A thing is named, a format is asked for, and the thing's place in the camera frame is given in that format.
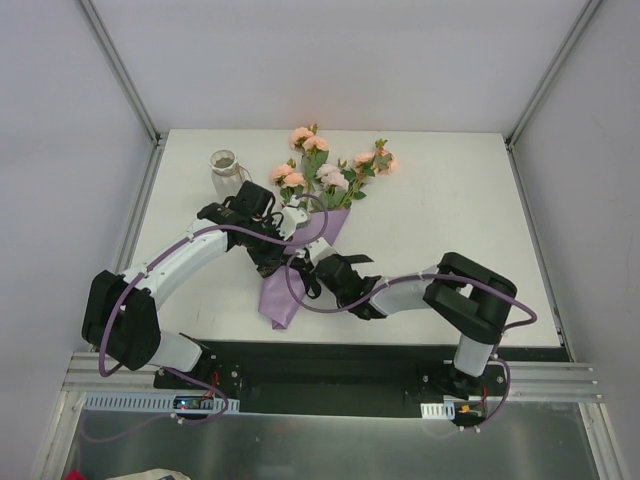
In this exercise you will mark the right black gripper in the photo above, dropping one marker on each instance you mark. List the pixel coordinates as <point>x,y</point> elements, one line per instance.
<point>310,275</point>

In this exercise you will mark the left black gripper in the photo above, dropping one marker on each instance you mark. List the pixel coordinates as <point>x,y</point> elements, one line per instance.
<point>270,257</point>

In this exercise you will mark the black printed ribbon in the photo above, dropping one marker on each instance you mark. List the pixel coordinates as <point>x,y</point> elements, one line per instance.
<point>305,268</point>

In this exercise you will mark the purple wrapping paper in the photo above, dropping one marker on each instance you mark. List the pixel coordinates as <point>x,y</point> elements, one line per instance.
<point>276,302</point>

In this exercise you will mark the pink artificial flower bunch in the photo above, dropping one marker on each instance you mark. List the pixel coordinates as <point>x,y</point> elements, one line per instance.
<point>337,184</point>

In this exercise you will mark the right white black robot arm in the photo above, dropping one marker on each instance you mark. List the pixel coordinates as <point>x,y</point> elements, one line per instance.
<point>472,298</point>

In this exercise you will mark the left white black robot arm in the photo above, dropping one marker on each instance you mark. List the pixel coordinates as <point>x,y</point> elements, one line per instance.
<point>121,316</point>

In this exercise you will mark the white ribbed ceramic vase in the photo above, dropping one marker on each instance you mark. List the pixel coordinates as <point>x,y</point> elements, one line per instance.
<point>227,174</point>

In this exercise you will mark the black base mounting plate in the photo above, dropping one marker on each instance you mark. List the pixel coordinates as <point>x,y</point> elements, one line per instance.
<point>386,381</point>

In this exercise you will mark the beige cloth bag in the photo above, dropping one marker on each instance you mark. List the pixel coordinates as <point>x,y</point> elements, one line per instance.
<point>153,474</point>

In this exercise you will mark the red cloth item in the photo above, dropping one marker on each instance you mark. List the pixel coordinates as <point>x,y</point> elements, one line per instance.
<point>75,475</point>

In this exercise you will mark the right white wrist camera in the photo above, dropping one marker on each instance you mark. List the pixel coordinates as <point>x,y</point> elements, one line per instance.
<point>319,250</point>

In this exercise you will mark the right white cable duct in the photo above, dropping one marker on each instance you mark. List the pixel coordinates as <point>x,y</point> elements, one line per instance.
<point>438,411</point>

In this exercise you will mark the white cable duct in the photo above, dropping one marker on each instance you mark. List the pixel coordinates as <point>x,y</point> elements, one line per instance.
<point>159,403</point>
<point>438,411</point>

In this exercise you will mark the left white cable duct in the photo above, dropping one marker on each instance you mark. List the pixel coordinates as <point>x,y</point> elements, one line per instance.
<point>159,403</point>

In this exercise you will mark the right aluminium frame post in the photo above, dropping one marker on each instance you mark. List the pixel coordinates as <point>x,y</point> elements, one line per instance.
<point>569,43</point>

